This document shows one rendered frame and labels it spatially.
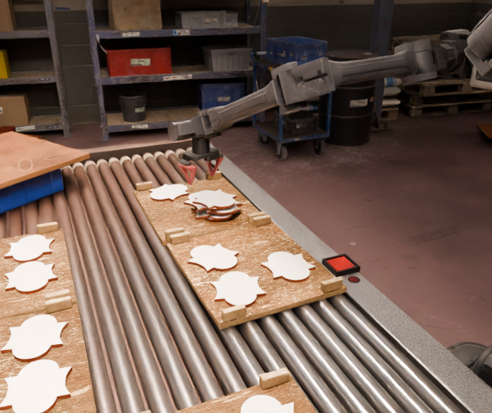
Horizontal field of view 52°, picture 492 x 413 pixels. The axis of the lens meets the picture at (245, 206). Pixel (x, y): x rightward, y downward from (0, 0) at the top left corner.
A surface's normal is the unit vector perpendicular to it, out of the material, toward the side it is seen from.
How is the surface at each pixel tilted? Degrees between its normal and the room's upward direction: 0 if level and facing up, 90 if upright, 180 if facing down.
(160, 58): 90
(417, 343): 0
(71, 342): 0
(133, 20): 86
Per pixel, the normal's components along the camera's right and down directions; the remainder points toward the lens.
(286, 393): 0.00, -0.90
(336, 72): 0.55, -0.07
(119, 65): 0.30, 0.41
